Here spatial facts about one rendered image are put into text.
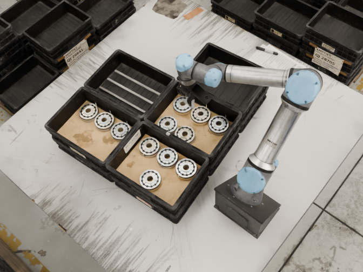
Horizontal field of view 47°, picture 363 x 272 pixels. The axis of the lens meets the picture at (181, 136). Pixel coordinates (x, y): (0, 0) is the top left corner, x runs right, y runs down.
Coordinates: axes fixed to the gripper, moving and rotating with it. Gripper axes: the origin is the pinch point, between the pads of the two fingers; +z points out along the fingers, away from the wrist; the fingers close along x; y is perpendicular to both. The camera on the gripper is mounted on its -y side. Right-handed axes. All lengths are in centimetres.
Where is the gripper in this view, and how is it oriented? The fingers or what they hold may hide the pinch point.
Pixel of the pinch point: (196, 103)
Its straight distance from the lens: 201.4
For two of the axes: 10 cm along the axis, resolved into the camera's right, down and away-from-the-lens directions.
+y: -8.2, -4.7, 3.3
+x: -5.6, 7.8, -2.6
